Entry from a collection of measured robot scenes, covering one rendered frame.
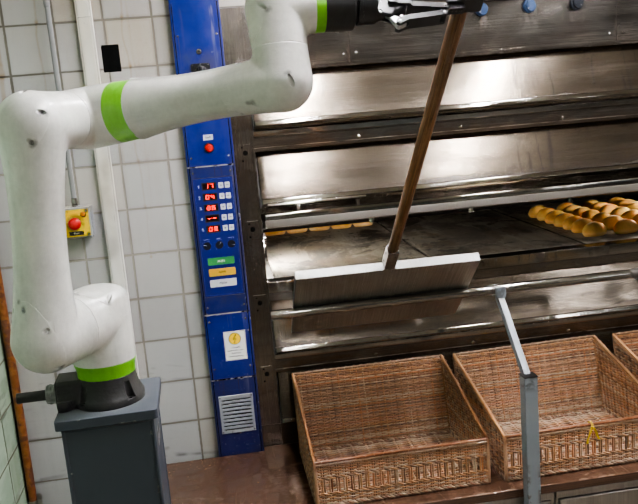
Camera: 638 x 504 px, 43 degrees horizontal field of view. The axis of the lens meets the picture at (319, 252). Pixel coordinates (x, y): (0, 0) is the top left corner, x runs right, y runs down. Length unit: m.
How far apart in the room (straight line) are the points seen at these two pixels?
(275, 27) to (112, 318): 0.67
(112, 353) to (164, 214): 1.10
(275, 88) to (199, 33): 1.30
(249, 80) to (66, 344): 0.60
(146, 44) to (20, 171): 1.28
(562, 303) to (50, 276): 2.02
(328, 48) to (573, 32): 0.86
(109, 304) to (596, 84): 1.95
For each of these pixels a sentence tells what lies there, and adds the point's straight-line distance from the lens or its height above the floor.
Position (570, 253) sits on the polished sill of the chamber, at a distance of 3.06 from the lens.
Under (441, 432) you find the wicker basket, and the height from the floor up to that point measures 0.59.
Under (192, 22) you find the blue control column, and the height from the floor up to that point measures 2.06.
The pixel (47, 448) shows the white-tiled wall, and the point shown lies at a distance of 3.01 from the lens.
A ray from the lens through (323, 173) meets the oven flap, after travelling 2.76.
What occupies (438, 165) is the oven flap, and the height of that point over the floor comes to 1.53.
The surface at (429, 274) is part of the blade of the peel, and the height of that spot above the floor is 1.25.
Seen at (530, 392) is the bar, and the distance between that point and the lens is 2.45.
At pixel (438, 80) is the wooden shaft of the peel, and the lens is 1.71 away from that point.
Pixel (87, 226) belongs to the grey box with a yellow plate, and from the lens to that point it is 2.70.
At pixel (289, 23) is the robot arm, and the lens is 1.44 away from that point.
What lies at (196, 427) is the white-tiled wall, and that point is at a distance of 2.94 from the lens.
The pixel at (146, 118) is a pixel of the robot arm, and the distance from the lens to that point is 1.55.
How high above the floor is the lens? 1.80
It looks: 11 degrees down
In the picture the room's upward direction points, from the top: 5 degrees counter-clockwise
